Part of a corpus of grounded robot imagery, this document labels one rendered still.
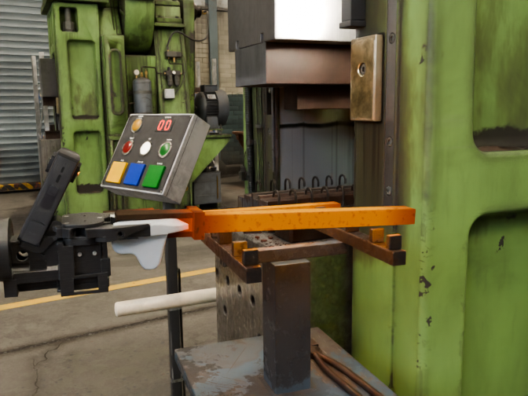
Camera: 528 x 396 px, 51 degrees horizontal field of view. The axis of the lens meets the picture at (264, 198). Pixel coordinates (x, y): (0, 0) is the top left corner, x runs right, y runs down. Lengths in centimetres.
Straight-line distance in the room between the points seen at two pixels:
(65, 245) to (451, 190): 71
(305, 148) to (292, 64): 38
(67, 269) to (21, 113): 860
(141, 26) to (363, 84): 524
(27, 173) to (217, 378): 842
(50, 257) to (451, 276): 75
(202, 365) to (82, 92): 534
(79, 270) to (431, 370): 75
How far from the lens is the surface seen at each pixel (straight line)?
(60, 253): 66
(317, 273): 127
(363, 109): 118
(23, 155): 925
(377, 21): 119
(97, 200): 623
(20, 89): 924
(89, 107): 622
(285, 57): 135
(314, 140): 168
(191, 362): 104
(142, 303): 176
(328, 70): 140
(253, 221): 71
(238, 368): 101
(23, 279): 68
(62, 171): 66
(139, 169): 184
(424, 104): 107
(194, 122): 178
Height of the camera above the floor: 121
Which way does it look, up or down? 9 degrees down
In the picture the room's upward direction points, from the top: 1 degrees counter-clockwise
